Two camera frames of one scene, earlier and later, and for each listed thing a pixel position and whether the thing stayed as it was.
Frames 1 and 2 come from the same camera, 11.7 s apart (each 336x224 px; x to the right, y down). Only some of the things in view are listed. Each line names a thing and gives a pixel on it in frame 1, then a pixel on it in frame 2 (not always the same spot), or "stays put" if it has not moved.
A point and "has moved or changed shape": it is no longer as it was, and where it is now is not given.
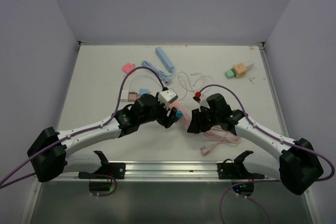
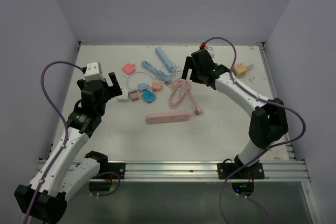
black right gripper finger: (196, 125) → (188, 64)
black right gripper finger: (207, 126) → (196, 77)
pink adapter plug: (128, 67) stays put
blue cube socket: (179, 114) has moved or changed shape
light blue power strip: (164, 59) stays put
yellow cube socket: (240, 70) stays put
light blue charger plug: (143, 91) has moved or changed shape
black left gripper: (166, 121) → (113, 91)
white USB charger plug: (125, 95) stays put
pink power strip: (185, 118) has moved or changed shape
